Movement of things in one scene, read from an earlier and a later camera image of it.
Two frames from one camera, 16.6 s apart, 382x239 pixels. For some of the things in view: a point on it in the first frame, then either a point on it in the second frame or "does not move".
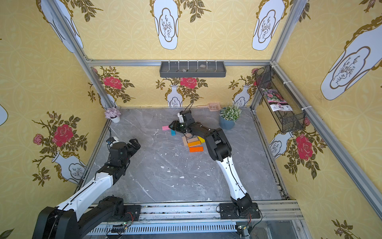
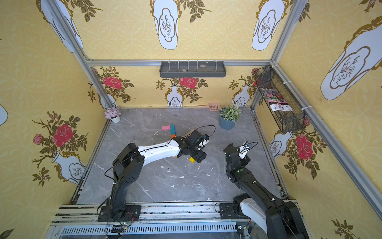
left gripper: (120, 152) -> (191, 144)
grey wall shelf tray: (192, 69) does not move
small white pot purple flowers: (113, 114) does not move
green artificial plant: (231, 112) does not move
